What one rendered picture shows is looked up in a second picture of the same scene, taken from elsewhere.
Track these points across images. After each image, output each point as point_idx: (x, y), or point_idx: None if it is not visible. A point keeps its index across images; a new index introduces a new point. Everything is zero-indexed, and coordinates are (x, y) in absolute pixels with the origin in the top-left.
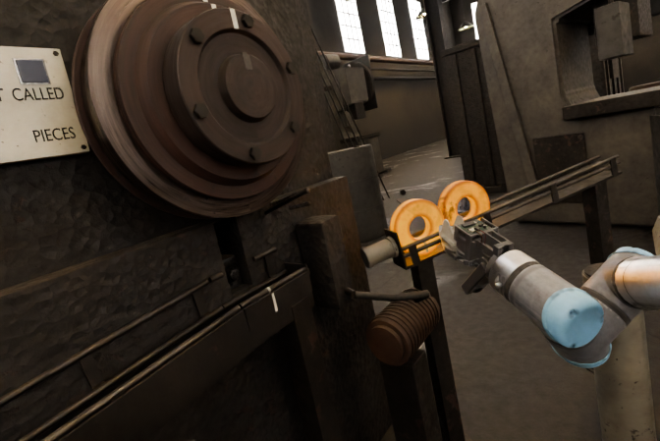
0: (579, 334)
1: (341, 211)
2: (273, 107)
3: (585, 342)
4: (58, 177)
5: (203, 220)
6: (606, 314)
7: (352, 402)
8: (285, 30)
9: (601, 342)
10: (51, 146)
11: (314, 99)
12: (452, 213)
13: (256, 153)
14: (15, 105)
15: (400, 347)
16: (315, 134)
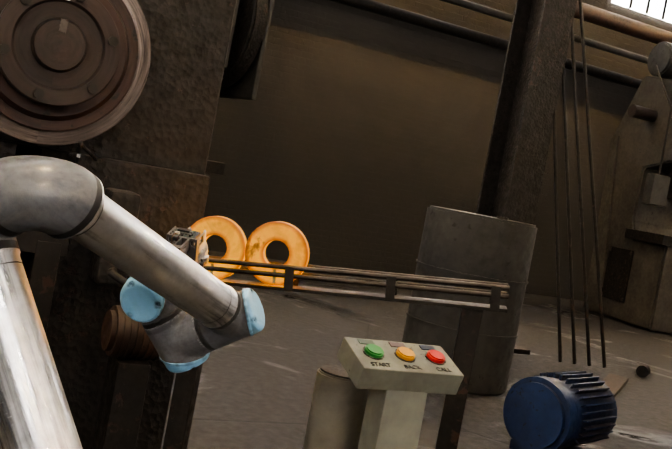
0: (135, 307)
1: (181, 209)
2: (74, 66)
3: (141, 319)
4: None
5: (20, 142)
6: (188, 323)
7: (92, 409)
8: (207, 4)
9: (173, 342)
10: None
11: (217, 83)
12: (255, 250)
13: (38, 94)
14: None
15: (111, 331)
16: (199, 119)
